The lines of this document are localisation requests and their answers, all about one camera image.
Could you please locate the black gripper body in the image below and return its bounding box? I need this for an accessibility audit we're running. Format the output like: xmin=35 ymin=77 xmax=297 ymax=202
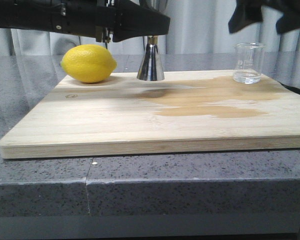
xmin=0 ymin=0 xmax=116 ymax=42

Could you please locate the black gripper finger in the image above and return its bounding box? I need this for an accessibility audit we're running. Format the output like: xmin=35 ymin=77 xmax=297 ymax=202
xmin=228 ymin=0 xmax=264 ymax=34
xmin=112 ymin=0 xmax=171 ymax=42
xmin=262 ymin=0 xmax=300 ymax=34

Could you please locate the small glass beaker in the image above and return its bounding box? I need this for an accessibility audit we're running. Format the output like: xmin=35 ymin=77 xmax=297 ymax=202
xmin=233 ymin=42 xmax=266 ymax=85

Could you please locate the steel double jigger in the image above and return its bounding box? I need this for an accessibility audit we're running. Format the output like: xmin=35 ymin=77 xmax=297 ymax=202
xmin=137 ymin=0 xmax=170 ymax=81

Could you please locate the yellow lemon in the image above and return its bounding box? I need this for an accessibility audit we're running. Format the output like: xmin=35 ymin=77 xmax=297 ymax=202
xmin=60 ymin=44 xmax=117 ymax=84

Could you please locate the grey curtain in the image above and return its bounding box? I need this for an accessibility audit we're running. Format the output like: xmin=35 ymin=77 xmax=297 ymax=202
xmin=0 ymin=0 xmax=300 ymax=56

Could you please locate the wooden cutting board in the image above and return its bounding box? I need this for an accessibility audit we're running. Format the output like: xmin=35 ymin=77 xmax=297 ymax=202
xmin=0 ymin=70 xmax=300 ymax=159

